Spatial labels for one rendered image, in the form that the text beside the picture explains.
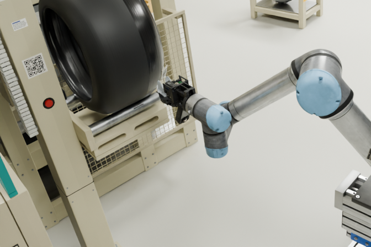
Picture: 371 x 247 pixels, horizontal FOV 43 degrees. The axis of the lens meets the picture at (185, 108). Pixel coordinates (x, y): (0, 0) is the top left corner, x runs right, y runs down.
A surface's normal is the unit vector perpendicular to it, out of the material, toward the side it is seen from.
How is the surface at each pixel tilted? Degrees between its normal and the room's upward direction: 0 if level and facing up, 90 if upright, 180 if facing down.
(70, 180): 90
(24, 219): 90
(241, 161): 0
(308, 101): 84
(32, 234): 90
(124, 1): 46
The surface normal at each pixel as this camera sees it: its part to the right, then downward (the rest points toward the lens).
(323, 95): -0.37, 0.47
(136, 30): 0.50, 0.04
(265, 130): -0.15, -0.82
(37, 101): 0.59, 0.37
